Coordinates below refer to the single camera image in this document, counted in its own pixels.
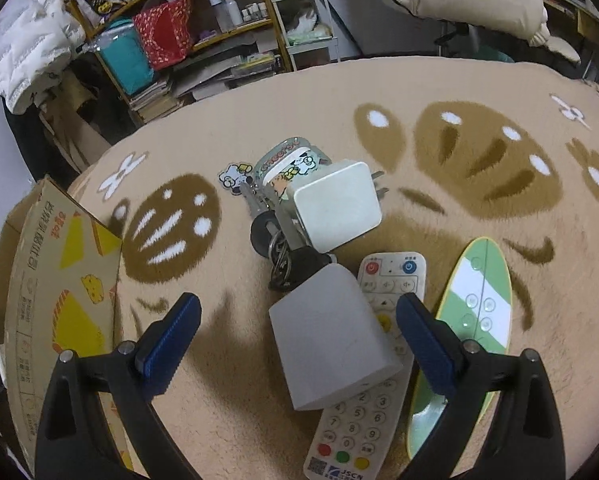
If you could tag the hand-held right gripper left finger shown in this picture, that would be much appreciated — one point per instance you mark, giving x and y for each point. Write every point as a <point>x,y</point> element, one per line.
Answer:
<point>172,341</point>

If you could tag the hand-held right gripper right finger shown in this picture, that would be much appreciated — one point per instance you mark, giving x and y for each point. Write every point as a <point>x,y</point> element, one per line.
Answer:
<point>425,346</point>

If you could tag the green oval cartoon board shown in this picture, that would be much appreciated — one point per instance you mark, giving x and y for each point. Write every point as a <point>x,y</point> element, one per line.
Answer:
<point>480,280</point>

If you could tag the grey power adapter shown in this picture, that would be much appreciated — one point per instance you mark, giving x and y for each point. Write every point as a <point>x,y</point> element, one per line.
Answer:
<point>324,340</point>

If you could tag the white remote control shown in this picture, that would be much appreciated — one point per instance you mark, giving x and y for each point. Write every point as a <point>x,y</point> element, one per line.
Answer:
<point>349,432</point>

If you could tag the printed cardboard box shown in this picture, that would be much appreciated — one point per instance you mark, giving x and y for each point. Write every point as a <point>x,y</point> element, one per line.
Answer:
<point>44,270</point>

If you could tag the bunch of keys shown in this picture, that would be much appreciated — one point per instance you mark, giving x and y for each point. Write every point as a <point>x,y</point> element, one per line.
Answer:
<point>299,265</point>

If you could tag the white power adapter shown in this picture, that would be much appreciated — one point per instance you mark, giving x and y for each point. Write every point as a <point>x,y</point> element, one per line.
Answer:
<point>337,210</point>

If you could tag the cartoon card holder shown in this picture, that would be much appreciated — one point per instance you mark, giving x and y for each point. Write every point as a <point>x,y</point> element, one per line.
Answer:
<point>278,161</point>

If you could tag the stack of books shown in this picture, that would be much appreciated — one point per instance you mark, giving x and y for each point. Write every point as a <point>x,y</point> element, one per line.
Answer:
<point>154,100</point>

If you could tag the teal storage box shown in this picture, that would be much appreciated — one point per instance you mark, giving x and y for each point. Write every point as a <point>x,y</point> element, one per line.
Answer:
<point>127,57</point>

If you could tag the red patterned bag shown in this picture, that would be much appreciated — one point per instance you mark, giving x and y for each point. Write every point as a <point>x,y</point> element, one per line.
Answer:
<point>163,35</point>

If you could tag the office chair base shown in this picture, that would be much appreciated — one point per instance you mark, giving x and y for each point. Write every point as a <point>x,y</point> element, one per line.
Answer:
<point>454,37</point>

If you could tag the white puffer jacket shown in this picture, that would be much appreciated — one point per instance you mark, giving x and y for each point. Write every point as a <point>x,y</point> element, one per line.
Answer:
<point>27,45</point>

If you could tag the clear plastic bottle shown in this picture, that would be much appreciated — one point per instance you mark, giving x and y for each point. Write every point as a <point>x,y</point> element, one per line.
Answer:
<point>218,12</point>

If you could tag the white plastic bottle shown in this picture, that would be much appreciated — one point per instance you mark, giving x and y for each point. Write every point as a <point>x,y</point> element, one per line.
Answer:
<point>232,11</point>

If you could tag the row of small bottles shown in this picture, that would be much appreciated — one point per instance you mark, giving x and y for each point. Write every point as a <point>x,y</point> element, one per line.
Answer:
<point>254,11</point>

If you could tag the white trolley cart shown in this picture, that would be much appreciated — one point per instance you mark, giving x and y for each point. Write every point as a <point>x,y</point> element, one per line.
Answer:
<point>304,5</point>

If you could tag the dark desk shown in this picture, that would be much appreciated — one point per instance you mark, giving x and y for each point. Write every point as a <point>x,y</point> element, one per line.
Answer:
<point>574,10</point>

